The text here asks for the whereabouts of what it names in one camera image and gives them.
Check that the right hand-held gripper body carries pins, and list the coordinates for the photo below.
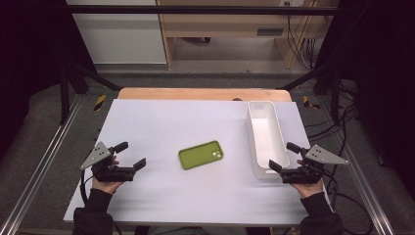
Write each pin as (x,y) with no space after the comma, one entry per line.
(301,175)

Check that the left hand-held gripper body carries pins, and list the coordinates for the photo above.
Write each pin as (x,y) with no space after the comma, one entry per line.
(109,173)

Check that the white plastic bin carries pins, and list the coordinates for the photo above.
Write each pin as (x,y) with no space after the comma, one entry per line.
(267,137)

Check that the green phone case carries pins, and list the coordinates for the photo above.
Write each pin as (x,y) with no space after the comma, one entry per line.
(200,155)

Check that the person's left hand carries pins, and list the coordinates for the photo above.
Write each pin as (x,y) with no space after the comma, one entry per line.
(107,186)

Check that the person's right hand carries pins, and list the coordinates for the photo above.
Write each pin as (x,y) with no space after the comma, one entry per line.
(308,190)

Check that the white table cover sheet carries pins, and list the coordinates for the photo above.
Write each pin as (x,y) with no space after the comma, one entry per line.
(163,124)

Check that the black yellow tape marker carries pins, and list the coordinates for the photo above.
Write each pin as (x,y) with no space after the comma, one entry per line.
(100,102)
(307,102)

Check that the black metal stand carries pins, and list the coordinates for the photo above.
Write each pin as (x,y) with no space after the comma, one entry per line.
(64,94)
(335,94)

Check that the wooden table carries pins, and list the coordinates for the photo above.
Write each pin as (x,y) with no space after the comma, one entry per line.
(195,93)

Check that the white cabinet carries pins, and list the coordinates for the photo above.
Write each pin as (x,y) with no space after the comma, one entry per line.
(120,36)

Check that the black curtain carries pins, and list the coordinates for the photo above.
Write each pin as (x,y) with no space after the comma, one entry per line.
(29,65)
(385,81)

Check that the wooden desk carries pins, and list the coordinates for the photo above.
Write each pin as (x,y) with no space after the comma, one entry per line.
(225,23)

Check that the black horizontal bar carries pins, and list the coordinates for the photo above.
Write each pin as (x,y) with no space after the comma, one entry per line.
(195,9)

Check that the aluminium rail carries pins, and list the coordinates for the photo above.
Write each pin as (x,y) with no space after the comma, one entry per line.
(362,182)
(39,176)

